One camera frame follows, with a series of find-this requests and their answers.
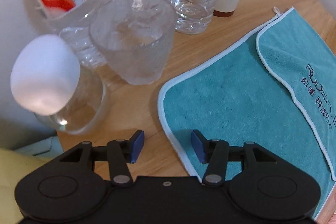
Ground clear textured plastic cup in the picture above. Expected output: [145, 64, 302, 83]
[89, 0, 177, 85]

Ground yellow-green paper bag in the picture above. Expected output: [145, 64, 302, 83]
[0, 148, 52, 223]

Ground teal microfiber towel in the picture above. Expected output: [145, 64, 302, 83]
[158, 8, 335, 215]

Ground small glass jar white lid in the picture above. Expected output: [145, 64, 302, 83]
[10, 35, 109, 135]

